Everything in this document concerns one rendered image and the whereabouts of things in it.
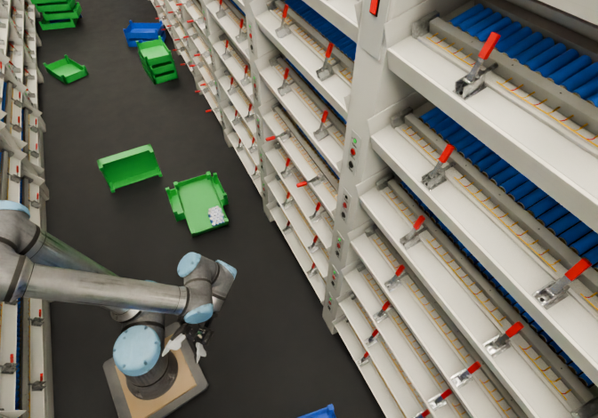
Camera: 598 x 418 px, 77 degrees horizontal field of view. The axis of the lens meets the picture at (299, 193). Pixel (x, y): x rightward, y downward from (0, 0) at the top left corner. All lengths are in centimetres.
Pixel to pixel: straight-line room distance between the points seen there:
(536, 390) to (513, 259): 26
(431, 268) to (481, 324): 15
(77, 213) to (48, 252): 117
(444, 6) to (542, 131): 31
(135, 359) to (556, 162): 130
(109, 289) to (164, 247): 94
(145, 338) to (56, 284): 43
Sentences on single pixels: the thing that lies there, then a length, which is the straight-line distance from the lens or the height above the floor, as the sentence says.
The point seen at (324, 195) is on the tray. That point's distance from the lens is 125.
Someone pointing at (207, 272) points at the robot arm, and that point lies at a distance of 134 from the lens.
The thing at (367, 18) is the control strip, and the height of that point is 134.
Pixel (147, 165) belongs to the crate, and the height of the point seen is 5.
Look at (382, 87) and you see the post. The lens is 79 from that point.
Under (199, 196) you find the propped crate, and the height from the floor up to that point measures 9.
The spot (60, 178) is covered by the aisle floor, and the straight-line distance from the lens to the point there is 271.
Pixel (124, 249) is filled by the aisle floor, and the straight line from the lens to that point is 216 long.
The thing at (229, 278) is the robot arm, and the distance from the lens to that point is 142.
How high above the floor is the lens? 163
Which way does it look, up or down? 47 degrees down
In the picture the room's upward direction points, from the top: 1 degrees clockwise
